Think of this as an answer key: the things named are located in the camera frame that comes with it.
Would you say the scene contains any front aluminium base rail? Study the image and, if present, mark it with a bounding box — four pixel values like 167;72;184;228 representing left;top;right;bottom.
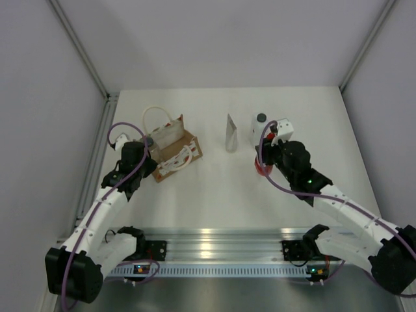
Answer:
58;226;406;263

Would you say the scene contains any purple cable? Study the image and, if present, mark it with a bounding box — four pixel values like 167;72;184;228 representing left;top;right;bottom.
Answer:
258;120;416;298
61;121;161;308

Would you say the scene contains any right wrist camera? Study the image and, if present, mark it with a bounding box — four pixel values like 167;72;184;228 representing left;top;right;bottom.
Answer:
272;118;294;146

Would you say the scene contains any perforated cable duct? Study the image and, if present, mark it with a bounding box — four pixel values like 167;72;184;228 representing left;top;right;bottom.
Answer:
109;263;314;278

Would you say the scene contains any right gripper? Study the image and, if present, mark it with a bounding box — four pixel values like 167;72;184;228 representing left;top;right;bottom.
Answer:
256;134;296;183

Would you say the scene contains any white bottle grey cap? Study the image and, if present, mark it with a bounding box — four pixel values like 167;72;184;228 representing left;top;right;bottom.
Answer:
250;112;268;147

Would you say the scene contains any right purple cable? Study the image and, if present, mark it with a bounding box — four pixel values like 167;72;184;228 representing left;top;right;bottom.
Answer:
258;120;416;298

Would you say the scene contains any clear square bottle grey cap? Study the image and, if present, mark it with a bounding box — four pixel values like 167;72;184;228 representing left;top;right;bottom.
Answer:
146;136;163;163

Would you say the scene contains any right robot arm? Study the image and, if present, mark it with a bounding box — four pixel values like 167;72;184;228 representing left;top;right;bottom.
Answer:
255;138;415;298

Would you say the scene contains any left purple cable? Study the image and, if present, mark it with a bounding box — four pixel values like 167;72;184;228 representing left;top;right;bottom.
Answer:
61;121;161;308

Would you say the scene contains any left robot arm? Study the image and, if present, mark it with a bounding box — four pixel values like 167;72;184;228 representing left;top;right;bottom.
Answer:
45;141;157;303

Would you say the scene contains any aluminium frame rail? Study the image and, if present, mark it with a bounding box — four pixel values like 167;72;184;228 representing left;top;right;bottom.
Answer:
47;1;120;230

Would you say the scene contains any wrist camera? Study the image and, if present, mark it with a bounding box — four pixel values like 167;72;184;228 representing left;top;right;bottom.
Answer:
272;118;294;146
112;133;129;151

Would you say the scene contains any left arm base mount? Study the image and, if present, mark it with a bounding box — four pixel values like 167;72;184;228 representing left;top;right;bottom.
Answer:
142;240;168;261

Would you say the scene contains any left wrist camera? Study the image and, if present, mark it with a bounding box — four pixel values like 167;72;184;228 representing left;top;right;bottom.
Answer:
112;133;129;151

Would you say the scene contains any red liquid bottle red cap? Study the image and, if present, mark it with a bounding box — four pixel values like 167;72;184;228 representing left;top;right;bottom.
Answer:
254;146;273;177

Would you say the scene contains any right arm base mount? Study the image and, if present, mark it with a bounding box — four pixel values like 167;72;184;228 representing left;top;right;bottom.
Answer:
281;240;312;262

